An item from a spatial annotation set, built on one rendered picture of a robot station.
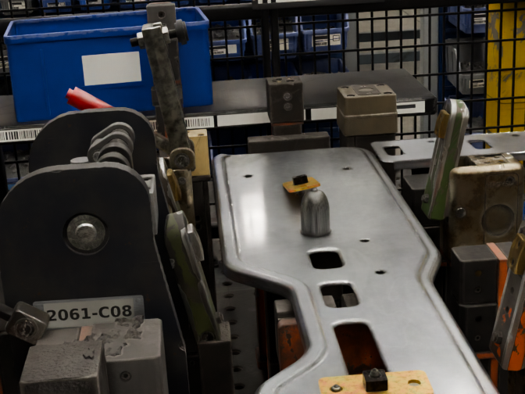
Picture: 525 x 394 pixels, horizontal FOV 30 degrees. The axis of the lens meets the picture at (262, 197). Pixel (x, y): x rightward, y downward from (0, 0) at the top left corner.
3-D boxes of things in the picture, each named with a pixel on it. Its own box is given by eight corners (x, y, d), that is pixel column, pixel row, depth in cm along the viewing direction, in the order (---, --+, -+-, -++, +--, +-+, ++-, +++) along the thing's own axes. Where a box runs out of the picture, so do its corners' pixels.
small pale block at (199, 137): (226, 393, 134) (208, 135, 122) (201, 395, 133) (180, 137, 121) (225, 381, 137) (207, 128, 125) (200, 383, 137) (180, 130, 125)
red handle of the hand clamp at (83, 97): (192, 153, 114) (69, 88, 110) (183, 170, 114) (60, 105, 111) (192, 144, 118) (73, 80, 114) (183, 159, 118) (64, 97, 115)
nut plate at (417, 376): (424, 372, 77) (424, 359, 76) (435, 397, 73) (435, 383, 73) (317, 381, 76) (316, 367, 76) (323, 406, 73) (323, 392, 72)
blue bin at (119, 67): (216, 105, 152) (209, 20, 147) (14, 123, 147) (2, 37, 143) (203, 83, 167) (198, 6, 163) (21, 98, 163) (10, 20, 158)
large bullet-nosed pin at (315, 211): (332, 248, 106) (330, 191, 104) (303, 251, 106) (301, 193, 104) (328, 238, 109) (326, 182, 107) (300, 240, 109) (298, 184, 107)
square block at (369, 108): (400, 320, 152) (398, 93, 140) (348, 325, 151) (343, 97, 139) (389, 299, 159) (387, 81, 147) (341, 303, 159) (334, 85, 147)
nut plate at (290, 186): (321, 186, 114) (319, 176, 114) (289, 193, 114) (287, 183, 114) (312, 178, 122) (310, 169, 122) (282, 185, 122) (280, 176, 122)
